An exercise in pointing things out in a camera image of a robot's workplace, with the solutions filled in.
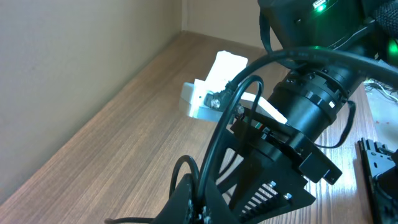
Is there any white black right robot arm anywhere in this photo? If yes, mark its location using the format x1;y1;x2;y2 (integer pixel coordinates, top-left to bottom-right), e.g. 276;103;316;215
195;1;397;223

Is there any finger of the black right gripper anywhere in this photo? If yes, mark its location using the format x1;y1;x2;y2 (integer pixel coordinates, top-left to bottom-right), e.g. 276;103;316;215
228;151;315;223
198;129;249;193

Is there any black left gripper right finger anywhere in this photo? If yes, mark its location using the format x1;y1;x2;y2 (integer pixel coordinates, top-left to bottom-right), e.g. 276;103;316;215
200;180;239;224

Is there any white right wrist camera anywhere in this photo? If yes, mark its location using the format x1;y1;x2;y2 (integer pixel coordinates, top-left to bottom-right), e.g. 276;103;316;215
179;50;288;124

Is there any black right camera cable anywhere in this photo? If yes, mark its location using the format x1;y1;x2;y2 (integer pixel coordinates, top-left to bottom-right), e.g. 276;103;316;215
222;45;398;103

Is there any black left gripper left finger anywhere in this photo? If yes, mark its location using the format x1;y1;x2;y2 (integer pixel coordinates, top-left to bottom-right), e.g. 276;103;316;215
151;174;194;224

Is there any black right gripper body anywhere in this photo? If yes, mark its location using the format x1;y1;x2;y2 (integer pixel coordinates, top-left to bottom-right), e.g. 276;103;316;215
229;121;342;185

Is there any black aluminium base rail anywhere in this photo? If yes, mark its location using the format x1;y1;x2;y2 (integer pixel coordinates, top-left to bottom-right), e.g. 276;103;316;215
358;138;397;224

